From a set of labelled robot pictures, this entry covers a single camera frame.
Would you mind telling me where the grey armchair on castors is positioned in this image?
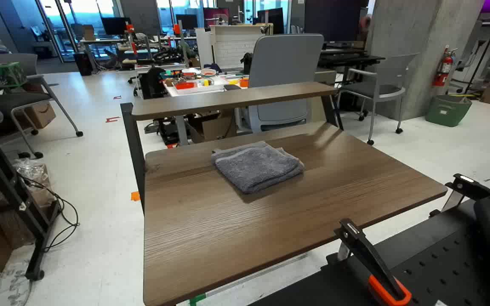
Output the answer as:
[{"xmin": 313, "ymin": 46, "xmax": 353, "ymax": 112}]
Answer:
[{"xmin": 336, "ymin": 52, "xmax": 420, "ymax": 146}]

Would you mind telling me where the black orange bar clamp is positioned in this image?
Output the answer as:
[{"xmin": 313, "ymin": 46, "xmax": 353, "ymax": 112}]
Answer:
[{"xmin": 333, "ymin": 217, "xmax": 415, "ymax": 306}]

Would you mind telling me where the white board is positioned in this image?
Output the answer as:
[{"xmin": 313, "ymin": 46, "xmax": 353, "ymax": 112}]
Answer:
[{"xmin": 209, "ymin": 24, "xmax": 275, "ymax": 73}]

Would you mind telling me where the black silver clamp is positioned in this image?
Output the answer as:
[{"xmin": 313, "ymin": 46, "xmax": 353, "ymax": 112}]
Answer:
[{"xmin": 440, "ymin": 171, "xmax": 490, "ymax": 214}]

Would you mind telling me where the green plastic basket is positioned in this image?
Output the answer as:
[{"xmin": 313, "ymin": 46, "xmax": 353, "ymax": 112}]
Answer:
[{"xmin": 423, "ymin": 92, "xmax": 474, "ymax": 129}]

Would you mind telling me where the wooden shelf board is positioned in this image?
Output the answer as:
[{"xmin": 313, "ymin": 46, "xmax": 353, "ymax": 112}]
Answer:
[{"xmin": 129, "ymin": 80, "xmax": 340, "ymax": 120}]

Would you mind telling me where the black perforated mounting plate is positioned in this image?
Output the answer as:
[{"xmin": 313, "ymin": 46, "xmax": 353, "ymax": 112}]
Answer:
[{"xmin": 248, "ymin": 199, "xmax": 490, "ymax": 306}]

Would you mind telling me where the black table frame leg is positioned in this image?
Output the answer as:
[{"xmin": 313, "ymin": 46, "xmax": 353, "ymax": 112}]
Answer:
[{"xmin": 119, "ymin": 102, "xmax": 148, "ymax": 212}]

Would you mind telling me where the grey towel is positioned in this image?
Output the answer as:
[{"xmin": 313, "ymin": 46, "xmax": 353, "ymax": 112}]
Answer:
[{"xmin": 210, "ymin": 141, "xmax": 306, "ymax": 195}]

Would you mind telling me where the green tape piece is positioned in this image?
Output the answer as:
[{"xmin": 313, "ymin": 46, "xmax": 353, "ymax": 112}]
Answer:
[{"xmin": 188, "ymin": 290, "xmax": 209, "ymax": 306}]

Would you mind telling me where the black backpack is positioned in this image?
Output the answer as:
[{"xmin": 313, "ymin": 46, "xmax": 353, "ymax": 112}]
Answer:
[{"xmin": 137, "ymin": 64, "xmax": 168, "ymax": 102}]

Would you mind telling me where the black cable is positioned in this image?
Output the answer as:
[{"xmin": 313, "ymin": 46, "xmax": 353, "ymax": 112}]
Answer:
[{"xmin": 42, "ymin": 187, "xmax": 81, "ymax": 251}]

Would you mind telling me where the red fire extinguisher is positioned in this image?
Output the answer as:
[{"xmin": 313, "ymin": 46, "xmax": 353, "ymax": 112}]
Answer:
[{"xmin": 432, "ymin": 44, "xmax": 457, "ymax": 90}]

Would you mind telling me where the small cardboard box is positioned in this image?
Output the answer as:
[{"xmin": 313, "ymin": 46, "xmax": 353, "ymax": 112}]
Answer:
[{"xmin": 22, "ymin": 100, "xmax": 57, "ymax": 131}]

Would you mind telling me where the grey side table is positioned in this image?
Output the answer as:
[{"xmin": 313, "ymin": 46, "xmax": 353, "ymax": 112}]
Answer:
[{"xmin": 0, "ymin": 52, "xmax": 85, "ymax": 161}]

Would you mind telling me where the white cluttered work table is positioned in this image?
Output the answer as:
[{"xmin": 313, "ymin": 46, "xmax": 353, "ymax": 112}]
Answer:
[{"xmin": 161, "ymin": 66, "xmax": 253, "ymax": 98}]

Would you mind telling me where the open cardboard box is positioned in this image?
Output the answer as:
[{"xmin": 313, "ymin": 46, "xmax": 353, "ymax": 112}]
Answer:
[{"xmin": 185, "ymin": 110, "xmax": 238, "ymax": 144}]

